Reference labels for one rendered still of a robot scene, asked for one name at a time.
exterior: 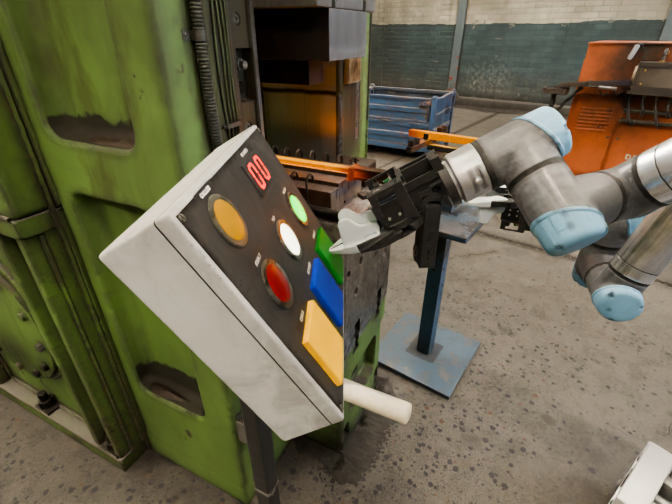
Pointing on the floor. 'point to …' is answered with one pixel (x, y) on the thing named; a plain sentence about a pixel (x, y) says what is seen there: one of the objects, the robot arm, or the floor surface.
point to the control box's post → (260, 454)
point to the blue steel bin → (407, 114)
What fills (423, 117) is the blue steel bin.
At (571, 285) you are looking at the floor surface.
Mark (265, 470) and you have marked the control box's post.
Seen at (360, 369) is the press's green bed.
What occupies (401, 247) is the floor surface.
